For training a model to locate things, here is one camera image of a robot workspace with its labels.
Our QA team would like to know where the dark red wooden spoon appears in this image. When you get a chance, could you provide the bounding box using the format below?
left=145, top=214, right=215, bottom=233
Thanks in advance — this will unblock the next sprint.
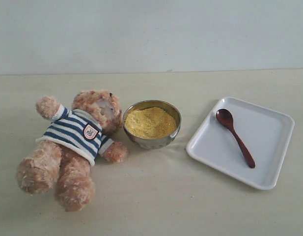
left=216, top=109, right=255, bottom=169

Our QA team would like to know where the teddy bear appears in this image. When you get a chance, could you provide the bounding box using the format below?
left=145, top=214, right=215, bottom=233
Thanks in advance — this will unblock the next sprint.
left=16, top=90, right=128, bottom=211

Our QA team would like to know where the yellow millet grain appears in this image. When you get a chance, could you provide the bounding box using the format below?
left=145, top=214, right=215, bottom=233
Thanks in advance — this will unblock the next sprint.
left=125, top=107, right=177, bottom=139

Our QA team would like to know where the steel bowl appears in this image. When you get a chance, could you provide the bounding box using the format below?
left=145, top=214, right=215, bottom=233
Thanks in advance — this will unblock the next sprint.
left=123, top=100, right=181, bottom=149

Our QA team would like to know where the white plastic tray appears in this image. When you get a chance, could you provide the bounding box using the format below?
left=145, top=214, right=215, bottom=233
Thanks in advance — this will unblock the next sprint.
left=186, top=97, right=295, bottom=190

